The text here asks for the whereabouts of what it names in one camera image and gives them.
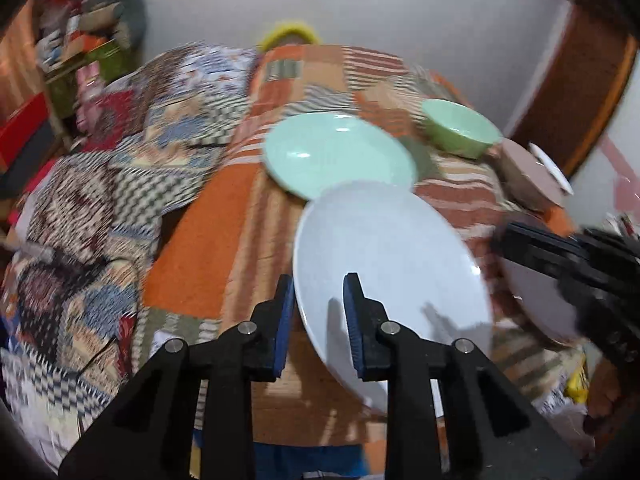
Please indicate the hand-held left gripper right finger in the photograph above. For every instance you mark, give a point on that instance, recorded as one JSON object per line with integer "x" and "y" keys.
{"x": 353, "y": 321}

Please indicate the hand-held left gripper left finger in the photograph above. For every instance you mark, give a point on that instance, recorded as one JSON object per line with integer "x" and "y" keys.
{"x": 285, "y": 321}

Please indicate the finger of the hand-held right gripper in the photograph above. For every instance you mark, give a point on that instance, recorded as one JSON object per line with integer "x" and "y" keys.
{"x": 535, "y": 250}

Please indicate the white bowl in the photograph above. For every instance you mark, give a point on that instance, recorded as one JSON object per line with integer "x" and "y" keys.
{"x": 540, "y": 305}

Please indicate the brown bowl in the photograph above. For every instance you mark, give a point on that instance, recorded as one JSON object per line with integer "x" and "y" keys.
{"x": 525, "y": 180}

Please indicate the large white plate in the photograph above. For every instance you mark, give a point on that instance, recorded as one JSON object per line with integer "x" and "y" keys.
{"x": 400, "y": 260}

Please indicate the green bowl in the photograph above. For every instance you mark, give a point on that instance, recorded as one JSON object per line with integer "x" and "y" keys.
{"x": 460, "y": 125}

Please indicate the mint green plate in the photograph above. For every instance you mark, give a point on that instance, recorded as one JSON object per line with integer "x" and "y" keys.
{"x": 330, "y": 155}

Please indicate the yellow packet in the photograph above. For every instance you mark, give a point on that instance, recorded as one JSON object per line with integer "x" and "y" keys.
{"x": 577, "y": 380}

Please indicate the orange striped blanket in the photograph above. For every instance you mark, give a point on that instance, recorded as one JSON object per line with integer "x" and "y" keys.
{"x": 200, "y": 260}

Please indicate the white wardrobe with pink hearts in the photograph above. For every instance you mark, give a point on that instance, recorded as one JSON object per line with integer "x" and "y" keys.
{"x": 615, "y": 160}

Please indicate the brown wooden door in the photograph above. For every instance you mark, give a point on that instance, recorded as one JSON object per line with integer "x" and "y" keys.
{"x": 575, "y": 85}

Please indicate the patchwork quilt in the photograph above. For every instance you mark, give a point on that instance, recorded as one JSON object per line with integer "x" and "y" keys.
{"x": 100, "y": 210}

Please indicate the yellow curved cushion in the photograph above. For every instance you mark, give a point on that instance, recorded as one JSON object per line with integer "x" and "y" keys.
{"x": 287, "y": 30}

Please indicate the red box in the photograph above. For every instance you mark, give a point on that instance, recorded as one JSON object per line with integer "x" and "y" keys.
{"x": 25, "y": 120}

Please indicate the cluttered shelf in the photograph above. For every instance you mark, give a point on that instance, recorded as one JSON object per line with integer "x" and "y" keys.
{"x": 75, "y": 55}

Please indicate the grey green plush cushion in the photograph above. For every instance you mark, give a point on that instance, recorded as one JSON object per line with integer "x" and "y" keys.
{"x": 122, "y": 10}

